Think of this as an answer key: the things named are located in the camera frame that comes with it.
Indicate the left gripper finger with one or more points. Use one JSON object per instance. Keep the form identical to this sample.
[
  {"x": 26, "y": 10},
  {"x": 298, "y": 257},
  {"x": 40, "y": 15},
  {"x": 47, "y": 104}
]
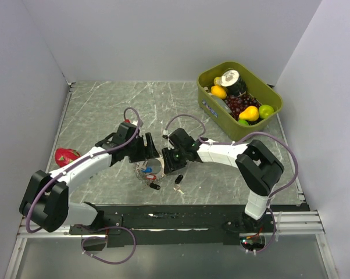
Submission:
[
  {"x": 150, "y": 152},
  {"x": 137, "y": 157}
]

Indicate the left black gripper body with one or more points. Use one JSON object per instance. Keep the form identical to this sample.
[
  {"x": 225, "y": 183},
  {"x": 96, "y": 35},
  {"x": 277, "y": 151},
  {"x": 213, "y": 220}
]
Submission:
[{"x": 136, "y": 146}]

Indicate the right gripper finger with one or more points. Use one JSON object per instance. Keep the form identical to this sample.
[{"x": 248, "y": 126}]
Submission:
[
  {"x": 172, "y": 166},
  {"x": 168, "y": 154}
]

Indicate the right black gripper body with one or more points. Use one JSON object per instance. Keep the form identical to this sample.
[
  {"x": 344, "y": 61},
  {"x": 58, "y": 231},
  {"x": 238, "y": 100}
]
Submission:
[{"x": 179, "y": 153}]

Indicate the blue key tag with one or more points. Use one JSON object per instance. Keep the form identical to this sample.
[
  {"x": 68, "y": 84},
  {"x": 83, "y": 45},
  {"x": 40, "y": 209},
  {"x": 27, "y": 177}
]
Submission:
[{"x": 147, "y": 170}]

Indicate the large metal keyring with keys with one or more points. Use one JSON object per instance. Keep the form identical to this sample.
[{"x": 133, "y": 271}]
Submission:
[{"x": 157, "y": 165}]

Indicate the red key tag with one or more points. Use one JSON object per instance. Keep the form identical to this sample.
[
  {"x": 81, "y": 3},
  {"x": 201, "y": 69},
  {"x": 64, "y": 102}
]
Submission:
[{"x": 150, "y": 177}]

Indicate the black-headed key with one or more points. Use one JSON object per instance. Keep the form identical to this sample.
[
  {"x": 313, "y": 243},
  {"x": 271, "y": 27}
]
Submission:
[
  {"x": 177, "y": 184},
  {"x": 154, "y": 186}
]

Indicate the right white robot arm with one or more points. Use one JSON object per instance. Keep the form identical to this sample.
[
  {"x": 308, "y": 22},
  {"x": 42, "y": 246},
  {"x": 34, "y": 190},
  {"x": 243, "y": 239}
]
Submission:
[{"x": 260, "y": 169}]

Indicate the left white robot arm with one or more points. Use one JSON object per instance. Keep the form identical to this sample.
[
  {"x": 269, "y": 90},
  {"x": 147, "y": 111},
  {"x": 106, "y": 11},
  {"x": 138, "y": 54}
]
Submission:
[{"x": 46, "y": 200}]

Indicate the loose black-headed key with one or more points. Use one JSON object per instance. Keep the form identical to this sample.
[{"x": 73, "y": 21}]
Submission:
[{"x": 177, "y": 184}]

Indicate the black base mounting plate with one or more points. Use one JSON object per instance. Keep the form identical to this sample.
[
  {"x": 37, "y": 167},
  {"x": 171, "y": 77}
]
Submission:
[{"x": 117, "y": 237}]

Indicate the orange fruit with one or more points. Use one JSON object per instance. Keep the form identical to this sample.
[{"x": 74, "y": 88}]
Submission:
[{"x": 218, "y": 91}]

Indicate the red dragon fruit toy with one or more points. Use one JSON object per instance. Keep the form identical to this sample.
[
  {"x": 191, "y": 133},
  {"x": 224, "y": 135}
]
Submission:
[{"x": 64, "y": 156}]

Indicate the dark red grapes bunch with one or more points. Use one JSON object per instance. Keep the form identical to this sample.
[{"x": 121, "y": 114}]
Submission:
[{"x": 238, "y": 104}]

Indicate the olive green plastic bin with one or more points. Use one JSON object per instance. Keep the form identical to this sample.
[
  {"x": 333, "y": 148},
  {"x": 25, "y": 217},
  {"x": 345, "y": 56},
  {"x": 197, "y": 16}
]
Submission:
[{"x": 219, "y": 111}]

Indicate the yellow pear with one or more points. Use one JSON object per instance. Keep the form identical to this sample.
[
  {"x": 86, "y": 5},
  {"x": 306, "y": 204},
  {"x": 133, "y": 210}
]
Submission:
[{"x": 251, "y": 113}]

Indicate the black can with white lid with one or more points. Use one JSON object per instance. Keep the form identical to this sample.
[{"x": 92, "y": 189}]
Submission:
[{"x": 232, "y": 81}]

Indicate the green lime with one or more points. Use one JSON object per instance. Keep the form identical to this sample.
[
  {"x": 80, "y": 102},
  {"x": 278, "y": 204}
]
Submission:
[{"x": 265, "y": 111}]

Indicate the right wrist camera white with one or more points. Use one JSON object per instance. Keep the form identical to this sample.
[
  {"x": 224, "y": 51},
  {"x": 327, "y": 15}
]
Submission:
[{"x": 166, "y": 135}]

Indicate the aluminium rail frame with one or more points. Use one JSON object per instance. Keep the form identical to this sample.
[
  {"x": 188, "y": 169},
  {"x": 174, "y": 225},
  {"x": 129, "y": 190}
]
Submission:
[{"x": 287, "y": 220}]

